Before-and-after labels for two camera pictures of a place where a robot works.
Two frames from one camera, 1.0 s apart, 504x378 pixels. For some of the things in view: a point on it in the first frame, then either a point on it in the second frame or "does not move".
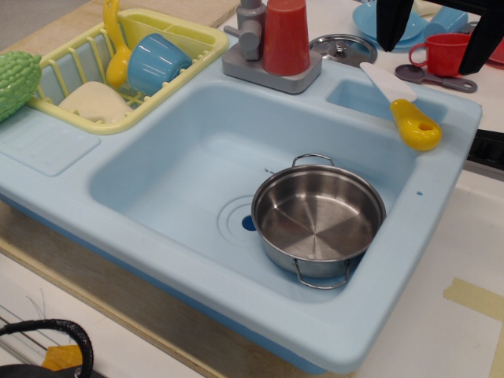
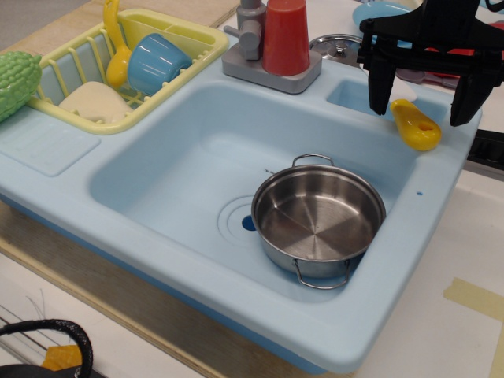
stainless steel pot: x=310 y=219 does not move
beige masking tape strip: x=487 y=302 does not move
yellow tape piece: x=59 y=357 does not move
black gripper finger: x=391 y=18 to x=381 y=74
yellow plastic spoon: x=118 y=64 does not move
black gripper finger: x=487 y=35 to x=470 y=92
